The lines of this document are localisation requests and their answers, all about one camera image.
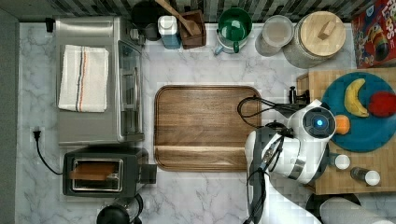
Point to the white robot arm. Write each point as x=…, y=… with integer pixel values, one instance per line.
x=297, y=150

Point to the black drawer knob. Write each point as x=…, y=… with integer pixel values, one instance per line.
x=294, y=98

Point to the wooden drawer cabinet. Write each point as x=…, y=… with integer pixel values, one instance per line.
x=382, y=160

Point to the wooden cutting board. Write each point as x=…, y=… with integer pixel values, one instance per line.
x=198, y=129

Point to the dark wooden utensil box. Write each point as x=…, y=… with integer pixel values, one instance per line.
x=199, y=38

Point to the light blue mug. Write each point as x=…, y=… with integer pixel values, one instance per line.
x=228, y=46

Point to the stainless toaster oven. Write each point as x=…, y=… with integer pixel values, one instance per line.
x=122, y=120

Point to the wooden spatula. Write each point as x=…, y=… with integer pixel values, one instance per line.
x=191, y=26

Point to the blue white-lidded container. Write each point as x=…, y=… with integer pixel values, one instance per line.
x=167, y=27

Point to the green mug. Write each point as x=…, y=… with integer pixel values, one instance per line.
x=235, y=24

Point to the black kettle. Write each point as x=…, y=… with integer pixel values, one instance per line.
x=145, y=15

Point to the clear plastic-lidded jar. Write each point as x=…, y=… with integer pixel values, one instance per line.
x=276, y=33

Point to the black toaster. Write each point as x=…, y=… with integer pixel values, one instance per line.
x=107, y=171

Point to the white striped dish towel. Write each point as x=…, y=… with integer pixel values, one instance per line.
x=84, y=79

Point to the black coffee grinder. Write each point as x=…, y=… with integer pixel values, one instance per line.
x=122, y=211

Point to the wooden-lidded glass jar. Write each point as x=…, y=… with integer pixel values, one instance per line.
x=317, y=37

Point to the orange fruit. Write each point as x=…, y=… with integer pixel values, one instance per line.
x=342, y=124

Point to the white-capped salt shaker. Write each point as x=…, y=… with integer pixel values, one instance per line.
x=340, y=161

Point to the yellow banana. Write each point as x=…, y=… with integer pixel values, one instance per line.
x=351, y=100

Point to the blue plate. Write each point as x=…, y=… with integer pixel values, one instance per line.
x=365, y=134

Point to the red apple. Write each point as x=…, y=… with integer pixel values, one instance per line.
x=382, y=104

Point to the white-capped pepper shaker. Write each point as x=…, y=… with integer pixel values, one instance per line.
x=370, y=177

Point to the Froot Loops cereal box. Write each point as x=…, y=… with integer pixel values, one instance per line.
x=374, y=35

